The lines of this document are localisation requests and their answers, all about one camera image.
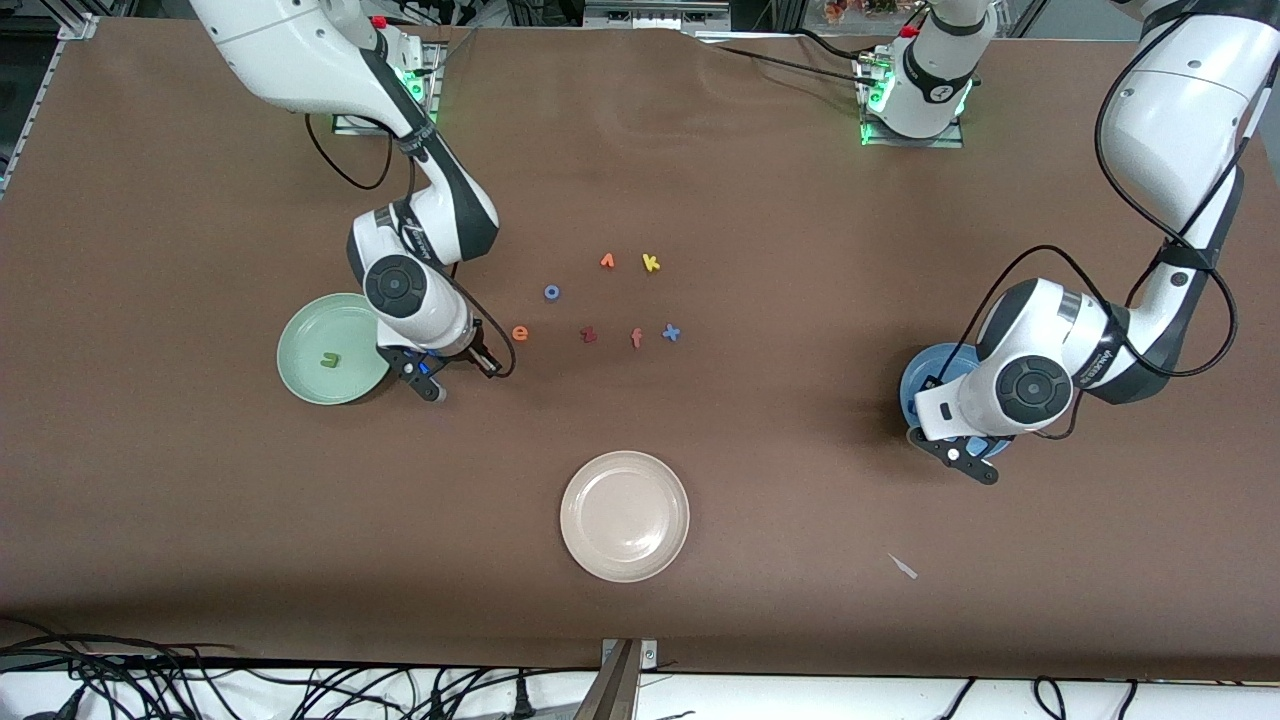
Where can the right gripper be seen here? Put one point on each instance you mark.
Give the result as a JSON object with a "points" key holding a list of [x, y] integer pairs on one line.
{"points": [[473, 349]]}

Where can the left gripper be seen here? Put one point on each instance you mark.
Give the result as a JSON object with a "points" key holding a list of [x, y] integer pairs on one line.
{"points": [[930, 383]]}

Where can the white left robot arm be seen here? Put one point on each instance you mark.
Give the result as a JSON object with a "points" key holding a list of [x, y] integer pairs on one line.
{"points": [[1170, 110]]}

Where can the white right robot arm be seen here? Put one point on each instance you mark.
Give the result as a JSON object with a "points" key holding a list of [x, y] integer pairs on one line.
{"points": [[280, 40]]}

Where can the blue plate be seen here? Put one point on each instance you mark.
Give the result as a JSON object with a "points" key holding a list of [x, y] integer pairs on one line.
{"points": [[918, 385]]}

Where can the small white paper scrap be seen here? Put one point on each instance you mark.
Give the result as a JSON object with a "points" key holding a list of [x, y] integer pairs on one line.
{"points": [[903, 566]]}

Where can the green plate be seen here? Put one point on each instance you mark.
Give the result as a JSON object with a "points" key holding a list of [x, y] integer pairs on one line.
{"points": [[310, 330]]}

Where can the beige plate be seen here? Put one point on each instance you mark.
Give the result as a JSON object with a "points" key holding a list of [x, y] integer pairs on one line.
{"points": [[625, 516]]}

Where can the brown table cover sheet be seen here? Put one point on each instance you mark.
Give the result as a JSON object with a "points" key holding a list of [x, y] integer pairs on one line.
{"points": [[640, 150]]}

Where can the dark metal bar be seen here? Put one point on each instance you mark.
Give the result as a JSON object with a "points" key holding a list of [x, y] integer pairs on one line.
{"points": [[610, 690]]}

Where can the grey metal box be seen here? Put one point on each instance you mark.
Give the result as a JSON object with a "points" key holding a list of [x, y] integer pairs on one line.
{"points": [[655, 12]]}

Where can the orange cluttered items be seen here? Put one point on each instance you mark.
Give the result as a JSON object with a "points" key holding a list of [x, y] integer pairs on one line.
{"points": [[870, 8]]}

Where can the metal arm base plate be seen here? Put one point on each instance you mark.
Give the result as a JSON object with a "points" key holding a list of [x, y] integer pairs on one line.
{"points": [[950, 141], [436, 100]]}

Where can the silver metal bracket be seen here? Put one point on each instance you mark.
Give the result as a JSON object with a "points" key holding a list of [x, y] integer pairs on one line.
{"points": [[648, 652]]}

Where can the aluminium frame corner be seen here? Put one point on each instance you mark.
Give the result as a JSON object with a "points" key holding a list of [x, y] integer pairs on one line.
{"points": [[80, 26]]}

